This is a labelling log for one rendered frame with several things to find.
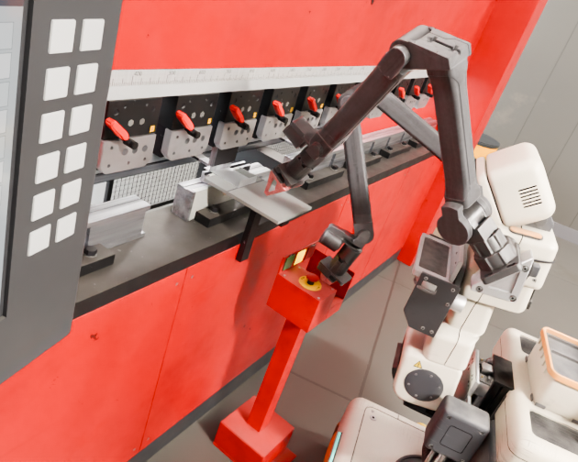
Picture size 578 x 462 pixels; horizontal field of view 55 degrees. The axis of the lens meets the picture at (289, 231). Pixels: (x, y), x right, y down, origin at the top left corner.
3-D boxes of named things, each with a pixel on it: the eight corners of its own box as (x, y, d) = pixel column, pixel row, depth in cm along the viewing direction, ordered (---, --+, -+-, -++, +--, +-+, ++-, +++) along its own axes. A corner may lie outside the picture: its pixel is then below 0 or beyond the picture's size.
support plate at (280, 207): (277, 225, 146) (278, 221, 145) (203, 181, 155) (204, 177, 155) (310, 210, 160) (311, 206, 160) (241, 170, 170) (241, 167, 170)
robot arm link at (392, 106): (365, 63, 148) (364, 65, 157) (332, 104, 151) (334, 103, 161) (491, 169, 151) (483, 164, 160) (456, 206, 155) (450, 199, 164)
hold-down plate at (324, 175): (305, 190, 202) (308, 183, 201) (294, 183, 204) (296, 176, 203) (342, 176, 227) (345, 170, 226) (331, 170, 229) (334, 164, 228)
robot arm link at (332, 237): (372, 235, 160) (372, 226, 168) (339, 213, 160) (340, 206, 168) (350, 267, 163) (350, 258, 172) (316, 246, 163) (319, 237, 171)
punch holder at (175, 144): (165, 161, 132) (180, 96, 125) (140, 147, 135) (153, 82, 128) (205, 153, 145) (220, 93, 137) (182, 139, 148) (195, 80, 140)
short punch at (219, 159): (211, 173, 158) (219, 143, 154) (206, 170, 159) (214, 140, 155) (232, 168, 166) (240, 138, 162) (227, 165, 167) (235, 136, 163)
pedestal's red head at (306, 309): (306, 333, 164) (327, 285, 156) (265, 304, 171) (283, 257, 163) (339, 310, 180) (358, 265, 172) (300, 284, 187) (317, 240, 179)
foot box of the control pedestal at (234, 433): (264, 489, 191) (274, 467, 186) (212, 444, 201) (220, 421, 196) (295, 457, 207) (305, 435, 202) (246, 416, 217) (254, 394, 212)
